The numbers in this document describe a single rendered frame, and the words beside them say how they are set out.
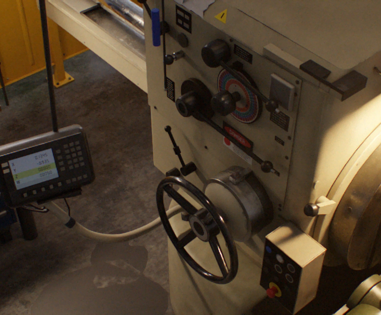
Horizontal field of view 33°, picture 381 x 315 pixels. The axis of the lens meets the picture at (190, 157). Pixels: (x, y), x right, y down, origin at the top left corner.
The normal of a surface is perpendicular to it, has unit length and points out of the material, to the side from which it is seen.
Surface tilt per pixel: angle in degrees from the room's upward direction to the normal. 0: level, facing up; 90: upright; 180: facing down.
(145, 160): 0
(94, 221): 0
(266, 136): 90
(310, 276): 90
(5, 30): 90
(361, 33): 0
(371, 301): 28
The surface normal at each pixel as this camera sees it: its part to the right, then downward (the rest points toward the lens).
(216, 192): -0.79, -0.05
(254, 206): 0.51, -0.02
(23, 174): 0.40, 0.34
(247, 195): 0.32, -0.36
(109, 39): 0.00, -0.73
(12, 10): 0.65, 0.52
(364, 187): -0.59, -0.12
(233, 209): -0.44, 0.30
